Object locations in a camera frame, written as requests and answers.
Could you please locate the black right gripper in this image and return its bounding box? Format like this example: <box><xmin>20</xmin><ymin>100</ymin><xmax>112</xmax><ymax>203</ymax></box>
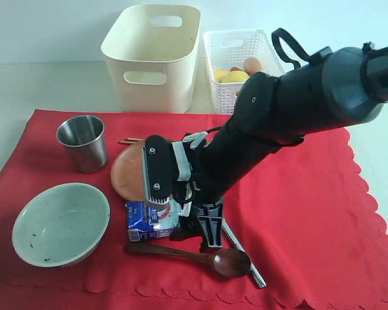
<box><xmin>169</xmin><ymin>174</ymin><xmax>224</xmax><ymax>253</ymax></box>

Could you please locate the dark wooden spoon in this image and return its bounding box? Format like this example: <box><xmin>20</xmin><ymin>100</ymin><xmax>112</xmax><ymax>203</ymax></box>
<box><xmin>125</xmin><ymin>242</ymin><xmax>252</xmax><ymax>279</ymax></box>

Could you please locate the blue white milk carton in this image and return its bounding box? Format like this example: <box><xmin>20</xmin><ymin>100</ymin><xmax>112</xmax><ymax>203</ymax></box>
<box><xmin>125</xmin><ymin>198</ymin><xmax>192</xmax><ymax>242</ymax></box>

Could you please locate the yellow lemon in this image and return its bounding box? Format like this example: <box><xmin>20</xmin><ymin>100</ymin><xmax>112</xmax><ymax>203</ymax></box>
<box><xmin>221</xmin><ymin>70</ymin><xmax>250</xmax><ymax>83</ymax></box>

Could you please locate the yellow cheese wedge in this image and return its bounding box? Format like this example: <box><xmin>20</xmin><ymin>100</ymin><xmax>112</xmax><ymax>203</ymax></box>
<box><xmin>213</xmin><ymin>68</ymin><xmax>229</xmax><ymax>83</ymax></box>

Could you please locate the brown egg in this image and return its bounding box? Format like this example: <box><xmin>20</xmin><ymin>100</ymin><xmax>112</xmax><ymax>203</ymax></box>
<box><xmin>243</xmin><ymin>57</ymin><xmax>263</xmax><ymax>76</ymax></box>

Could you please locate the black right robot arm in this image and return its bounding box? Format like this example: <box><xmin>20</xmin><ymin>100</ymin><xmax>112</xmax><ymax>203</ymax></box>
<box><xmin>170</xmin><ymin>43</ymin><xmax>388</xmax><ymax>251</ymax></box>

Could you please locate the metal table knife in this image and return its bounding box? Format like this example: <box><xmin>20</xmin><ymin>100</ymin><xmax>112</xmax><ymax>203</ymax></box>
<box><xmin>221</xmin><ymin>218</ymin><xmax>267</xmax><ymax>289</ymax></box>

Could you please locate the brown round plate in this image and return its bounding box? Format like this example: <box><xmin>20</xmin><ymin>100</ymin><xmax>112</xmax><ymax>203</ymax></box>
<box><xmin>110</xmin><ymin>141</ymin><xmax>144</xmax><ymax>201</ymax></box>

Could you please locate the red tablecloth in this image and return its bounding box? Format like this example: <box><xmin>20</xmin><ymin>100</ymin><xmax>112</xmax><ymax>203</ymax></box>
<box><xmin>0</xmin><ymin>110</ymin><xmax>388</xmax><ymax>309</ymax></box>

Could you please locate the pale green bowl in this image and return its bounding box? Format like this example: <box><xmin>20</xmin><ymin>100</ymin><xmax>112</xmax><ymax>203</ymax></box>
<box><xmin>12</xmin><ymin>183</ymin><xmax>111</xmax><ymax>268</ymax></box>

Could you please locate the stainless steel cup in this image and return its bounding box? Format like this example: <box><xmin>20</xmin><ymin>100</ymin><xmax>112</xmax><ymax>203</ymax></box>
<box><xmin>56</xmin><ymin>115</ymin><xmax>108</xmax><ymax>174</ymax></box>

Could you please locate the white perforated plastic basket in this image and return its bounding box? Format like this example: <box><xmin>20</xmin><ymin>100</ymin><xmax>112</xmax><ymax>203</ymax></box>
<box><xmin>203</xmin><ymin>29</ymin><xmax>285</xmax><ymax>114</ymax></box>

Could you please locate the cream plastic bin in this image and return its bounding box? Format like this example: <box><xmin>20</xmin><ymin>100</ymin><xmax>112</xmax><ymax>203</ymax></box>
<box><xmin>101</xmin><ymin>4</ymin><xmax>201</xmax><ymax>113</ymax></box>

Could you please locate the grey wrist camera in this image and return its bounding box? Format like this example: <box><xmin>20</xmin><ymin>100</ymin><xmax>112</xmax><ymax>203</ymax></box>
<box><xmin>142</xmin><ymin>135</ymin><xmax>195</xmax><ymax>209</ymax></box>

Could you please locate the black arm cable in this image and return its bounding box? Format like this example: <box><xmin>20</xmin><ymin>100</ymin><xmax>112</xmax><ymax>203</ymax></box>
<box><xmin>270</xmin><ymin>27</ymin><xmax>330</xmax><ymax>70</ymax></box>

